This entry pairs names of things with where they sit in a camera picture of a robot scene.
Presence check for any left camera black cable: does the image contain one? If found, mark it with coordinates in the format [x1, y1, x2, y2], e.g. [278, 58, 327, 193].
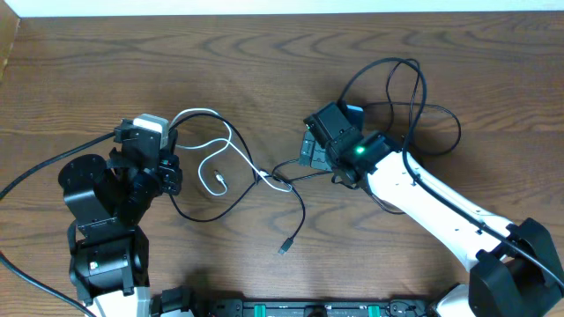
[0, 130, 118, 317]

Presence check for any black USB cable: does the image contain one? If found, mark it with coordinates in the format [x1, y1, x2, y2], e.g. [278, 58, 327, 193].
[168, 112, 307, 256]

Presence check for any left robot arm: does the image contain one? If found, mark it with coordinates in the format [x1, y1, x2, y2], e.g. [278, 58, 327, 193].
[58, 127, 182, 316]

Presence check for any white USB cable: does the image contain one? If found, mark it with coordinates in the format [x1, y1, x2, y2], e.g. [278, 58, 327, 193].
[168, 107, 293, 197]

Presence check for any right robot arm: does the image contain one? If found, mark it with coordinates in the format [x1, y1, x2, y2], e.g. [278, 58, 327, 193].
[302, 102, 563, 316]

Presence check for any thin black cable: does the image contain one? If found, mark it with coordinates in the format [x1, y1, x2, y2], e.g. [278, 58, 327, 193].
[271, 58, 463, 216]

